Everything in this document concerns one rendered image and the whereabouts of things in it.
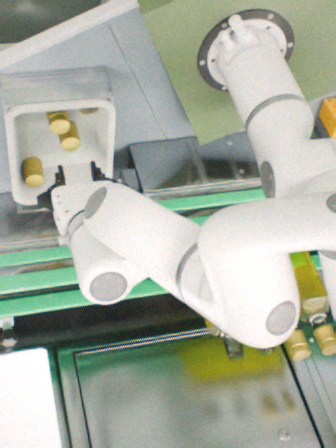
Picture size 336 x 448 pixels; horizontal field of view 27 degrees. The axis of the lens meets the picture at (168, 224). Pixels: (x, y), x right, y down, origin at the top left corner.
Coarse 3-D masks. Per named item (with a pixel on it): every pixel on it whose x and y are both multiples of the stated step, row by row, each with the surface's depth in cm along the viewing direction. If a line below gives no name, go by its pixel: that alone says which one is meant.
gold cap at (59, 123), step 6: (48, 114) 116; (54, 114) 115; (60, 114) 115; (66, 114) 116; (48, 120) 116; (54, 120) 114; (60, 120) 114; (66, 120) 115; (54, 126) 115; (60, 126) 115; (66, 126) 116; (54, 132) 116; (60, 132) 116
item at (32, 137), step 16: (16, 112) 107; (32, 112) 117; (96, 112) 120; (112, 112) 112; (16, 128) 119; (32, 128) 120; (48, 128) 121; (80, 128) 123; (96, 128) 123; (112, 128) 115; (16, 144) 118; (32, 144) 123; (48, 144) 124; (80, 144) 126; (96, 144) 126; (112, 144) 118; (16, 160) 115; (48, 160) 127; (64, 160) 128; (80, 160) 129; (96, 160) 128; (112, 160) 120; (16, 176) 118; (48, 176) 127; (80, 176) 128; (112, 176) 124; (16, 192) 121; (32, 192) 124
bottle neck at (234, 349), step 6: (222, 336) 124; (228, 336) 123; (228, 342) 122; (234, 342) 122; (240, 342) 122; (228, 348) 122; (234, 348) 121; (240, 348) 121; (228, 354) 122; (234, 354) 121; (240, 354) 122; (234, 360) 122
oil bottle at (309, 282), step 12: (300, 252) 135; (300, 264) 133; (312, 264) 133; (300, 276) 131; (312, 276) 131; (300, 288) 129; (312, 288) 129; (324, 288) 130; (300, 300) 128; (312, 300) 128; (324, 300) 128; (300, 312) 129; (312, 312) 127; (324, 312) 128
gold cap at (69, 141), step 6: (72, 126) 120; (66, 132) 119; (72, 132) 119; (60, 138) 119; (66, 138) 118; (72, 138) 118; (78, 138) 119; (66, 144) 119; (72, 144) 119; (78, 144) 119; (66, 150) 120; (72, 150) 120
